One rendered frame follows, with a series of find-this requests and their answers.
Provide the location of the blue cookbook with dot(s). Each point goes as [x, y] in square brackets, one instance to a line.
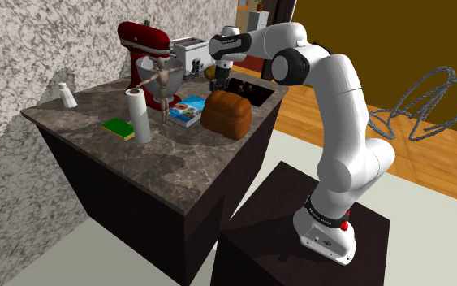
[186, 113]

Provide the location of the wooden mannequin figure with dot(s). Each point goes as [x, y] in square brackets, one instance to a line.
[162, 81]

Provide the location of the red stand mixer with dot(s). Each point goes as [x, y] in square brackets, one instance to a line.
[143, 37]

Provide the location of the dark kitchen sink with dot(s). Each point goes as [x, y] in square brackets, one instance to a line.
[253, 93]

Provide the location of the potted plant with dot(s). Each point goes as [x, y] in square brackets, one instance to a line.
[259, 4]

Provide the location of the green and yellow sponge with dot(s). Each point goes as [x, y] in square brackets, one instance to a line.
[117, 127]

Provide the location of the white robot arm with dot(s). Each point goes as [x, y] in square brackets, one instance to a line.
[337, 99]

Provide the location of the brown bread loaf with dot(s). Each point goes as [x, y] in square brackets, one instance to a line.
[226, 115]

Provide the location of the white paper towel roll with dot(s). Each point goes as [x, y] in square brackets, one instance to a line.
[139, 117]

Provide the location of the small brown round thing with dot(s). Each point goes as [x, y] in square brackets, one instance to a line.
[209, 72]

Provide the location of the white cabinet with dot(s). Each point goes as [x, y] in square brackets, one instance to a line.
[257, 20]

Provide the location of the dark counter cabinet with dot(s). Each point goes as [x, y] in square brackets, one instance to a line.
[133, 206]

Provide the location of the white salt shaker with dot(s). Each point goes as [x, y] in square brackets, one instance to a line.
[67, 97]

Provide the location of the white toaster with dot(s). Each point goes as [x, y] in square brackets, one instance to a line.
[190, 49]

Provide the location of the dark robot stand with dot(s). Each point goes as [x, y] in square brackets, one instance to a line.
[267, 245]

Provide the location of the small dark shaker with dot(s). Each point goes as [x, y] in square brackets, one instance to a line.
[196, 67]

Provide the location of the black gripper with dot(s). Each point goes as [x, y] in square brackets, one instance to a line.
[221, 75]

